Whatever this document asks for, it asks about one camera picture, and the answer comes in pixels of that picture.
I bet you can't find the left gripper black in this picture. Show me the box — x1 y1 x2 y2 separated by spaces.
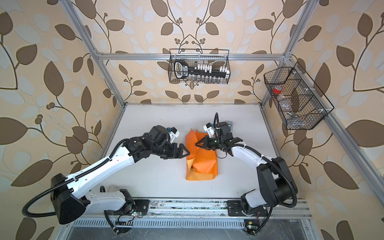
150 141 192 158

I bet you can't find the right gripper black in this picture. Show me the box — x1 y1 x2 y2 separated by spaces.
196 135 224 151

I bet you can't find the orange wrapping paper sheet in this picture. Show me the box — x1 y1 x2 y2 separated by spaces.
186 129 219 181

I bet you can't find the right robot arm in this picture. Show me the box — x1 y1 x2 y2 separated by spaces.
196 122 298 216

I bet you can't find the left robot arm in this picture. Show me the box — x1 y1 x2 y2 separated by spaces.
51 126 190 225

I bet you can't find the black tool set in basket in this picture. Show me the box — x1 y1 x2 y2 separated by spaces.
173 60 231 80

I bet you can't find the red capped item in basket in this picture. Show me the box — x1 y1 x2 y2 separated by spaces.
273 85 283 96

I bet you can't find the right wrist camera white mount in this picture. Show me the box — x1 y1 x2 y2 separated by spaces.
203 123 216 138

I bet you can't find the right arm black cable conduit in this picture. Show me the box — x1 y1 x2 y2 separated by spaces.
233 144 298 235

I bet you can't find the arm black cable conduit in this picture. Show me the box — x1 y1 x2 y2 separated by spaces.
21 139 130 235
233 144 298 235

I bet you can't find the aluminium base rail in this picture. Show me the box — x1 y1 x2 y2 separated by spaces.
70 198 313 229

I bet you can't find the black wire basket centre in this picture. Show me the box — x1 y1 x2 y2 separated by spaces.
168 48 231 85

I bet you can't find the black wire basket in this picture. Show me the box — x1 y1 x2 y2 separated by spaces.
168 48 231 85
264 63 334 130

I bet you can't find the black wire basket right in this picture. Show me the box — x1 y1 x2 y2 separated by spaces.
264 63 334 130

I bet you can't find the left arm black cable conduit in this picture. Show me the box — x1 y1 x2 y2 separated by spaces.
21 139 130 235

